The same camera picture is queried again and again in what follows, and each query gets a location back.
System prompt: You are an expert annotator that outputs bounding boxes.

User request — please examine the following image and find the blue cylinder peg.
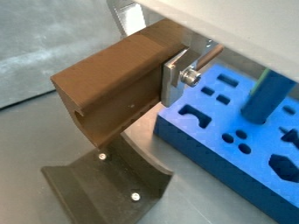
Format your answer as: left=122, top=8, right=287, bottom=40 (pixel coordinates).
left=240, top=69, right=296, bottom=124

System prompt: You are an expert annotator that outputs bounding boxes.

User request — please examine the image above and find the brown arch object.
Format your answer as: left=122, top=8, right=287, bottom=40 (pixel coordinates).
left=50, top=19, right=184, bottom=147

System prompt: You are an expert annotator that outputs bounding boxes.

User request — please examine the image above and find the blue shape sorter block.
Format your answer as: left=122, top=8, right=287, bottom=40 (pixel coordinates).
left=153, top=64, right=299, bottom=224

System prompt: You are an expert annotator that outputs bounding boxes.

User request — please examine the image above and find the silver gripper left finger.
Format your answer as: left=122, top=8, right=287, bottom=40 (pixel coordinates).
left=106, top=0, right=145, bottom=38

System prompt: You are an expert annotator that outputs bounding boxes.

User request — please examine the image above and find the black curved fixture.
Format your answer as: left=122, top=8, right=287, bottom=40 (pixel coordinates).
left=41, top=134, right=173, bottom=224

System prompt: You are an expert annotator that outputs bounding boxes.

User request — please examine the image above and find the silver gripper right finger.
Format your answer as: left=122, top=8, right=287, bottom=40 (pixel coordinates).
left=161, top=31, right=224, bottom=107

